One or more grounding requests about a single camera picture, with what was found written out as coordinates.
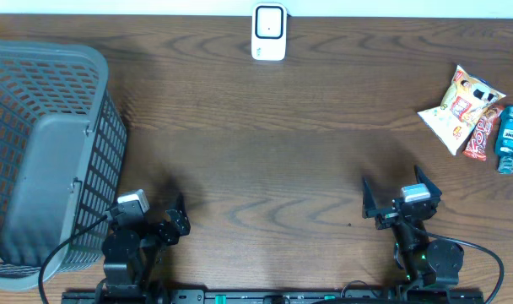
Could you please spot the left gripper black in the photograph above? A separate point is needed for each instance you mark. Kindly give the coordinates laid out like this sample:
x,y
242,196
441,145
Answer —
x,y
178,219

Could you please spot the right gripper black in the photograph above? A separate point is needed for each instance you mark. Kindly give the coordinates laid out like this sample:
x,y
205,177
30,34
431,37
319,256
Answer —
x,y
369,209

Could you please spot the red chocolate bar wrapper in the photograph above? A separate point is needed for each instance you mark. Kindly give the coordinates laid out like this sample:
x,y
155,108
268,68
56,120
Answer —
x,y
476,146

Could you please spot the large yellow snack bag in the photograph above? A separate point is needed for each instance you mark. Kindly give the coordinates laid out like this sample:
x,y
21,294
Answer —
x,y
466,100

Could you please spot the teal mouthwash bottle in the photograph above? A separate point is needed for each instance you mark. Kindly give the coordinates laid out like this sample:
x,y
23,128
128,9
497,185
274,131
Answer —
x,y
504,142

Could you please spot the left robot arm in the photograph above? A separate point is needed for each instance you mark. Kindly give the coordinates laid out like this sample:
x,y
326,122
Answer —
x,y
133,249

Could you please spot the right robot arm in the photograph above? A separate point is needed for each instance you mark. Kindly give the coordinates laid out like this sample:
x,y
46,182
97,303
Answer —
x,y
427,263

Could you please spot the white barcode scanner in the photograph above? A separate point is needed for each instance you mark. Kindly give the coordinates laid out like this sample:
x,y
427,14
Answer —
x,y
268,32

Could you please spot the grey plastic basket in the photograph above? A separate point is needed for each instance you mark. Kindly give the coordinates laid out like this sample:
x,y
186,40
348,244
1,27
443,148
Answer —
x,y
62,144

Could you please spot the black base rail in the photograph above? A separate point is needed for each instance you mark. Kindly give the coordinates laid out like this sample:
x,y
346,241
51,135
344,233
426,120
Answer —
x,y
355,293

